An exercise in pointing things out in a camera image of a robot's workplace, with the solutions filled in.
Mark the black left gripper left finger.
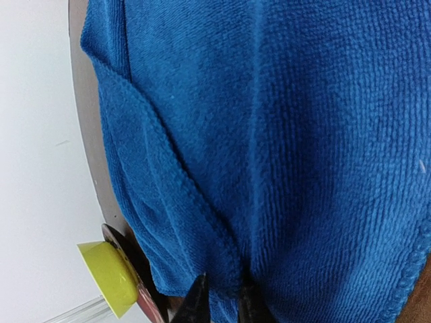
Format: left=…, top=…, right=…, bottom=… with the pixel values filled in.
left=174, top=274, right=211, bottom=323

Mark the red floral ceramic bowl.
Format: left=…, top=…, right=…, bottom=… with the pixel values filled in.
left=102, top=224, right=169, bottom=322

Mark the left aluminium frame post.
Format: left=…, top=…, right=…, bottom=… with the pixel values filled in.
left=44, top=296, right=113, bottom=323

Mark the blue microfiber towel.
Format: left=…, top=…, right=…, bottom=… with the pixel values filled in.
left=81, top=1, right=430, bottom=322

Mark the lime green plastic bowl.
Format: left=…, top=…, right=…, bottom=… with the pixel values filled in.
left=77, top=241, right=138, bottom=319

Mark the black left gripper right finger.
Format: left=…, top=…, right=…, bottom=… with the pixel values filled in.
left=238, top=274, right=273, bottom=323

